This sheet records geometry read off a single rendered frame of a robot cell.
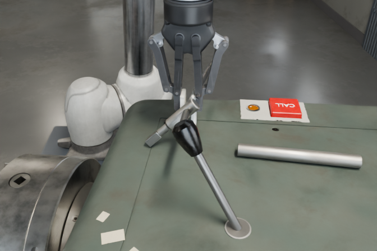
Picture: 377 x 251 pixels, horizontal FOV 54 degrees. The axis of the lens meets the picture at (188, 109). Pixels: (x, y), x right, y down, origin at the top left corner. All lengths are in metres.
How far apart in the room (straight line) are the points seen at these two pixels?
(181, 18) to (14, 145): 2.55
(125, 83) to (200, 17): 0.78
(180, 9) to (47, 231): 0.38
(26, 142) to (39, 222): 2.40
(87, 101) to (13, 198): 0.66
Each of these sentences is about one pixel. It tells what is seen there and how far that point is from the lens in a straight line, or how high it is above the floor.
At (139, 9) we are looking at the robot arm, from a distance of 1.16.
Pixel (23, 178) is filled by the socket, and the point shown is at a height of 1.23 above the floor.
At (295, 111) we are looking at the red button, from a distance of 0.76.
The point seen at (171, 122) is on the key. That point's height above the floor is 1.31.
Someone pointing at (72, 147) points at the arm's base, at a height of 0.82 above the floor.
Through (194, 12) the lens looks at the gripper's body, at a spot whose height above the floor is 1.50.
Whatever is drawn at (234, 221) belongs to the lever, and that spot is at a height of 1.27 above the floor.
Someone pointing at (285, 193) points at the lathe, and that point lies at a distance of 0.59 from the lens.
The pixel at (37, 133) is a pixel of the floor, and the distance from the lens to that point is 3.07.
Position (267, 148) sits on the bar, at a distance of 0.63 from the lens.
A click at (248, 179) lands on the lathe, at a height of 1.25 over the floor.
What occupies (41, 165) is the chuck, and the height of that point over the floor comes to 1.23.
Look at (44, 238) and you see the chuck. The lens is 0.61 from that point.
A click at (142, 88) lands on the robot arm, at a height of 1.05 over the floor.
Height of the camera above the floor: 1.66
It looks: 32 degrees down
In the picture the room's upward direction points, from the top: straight up
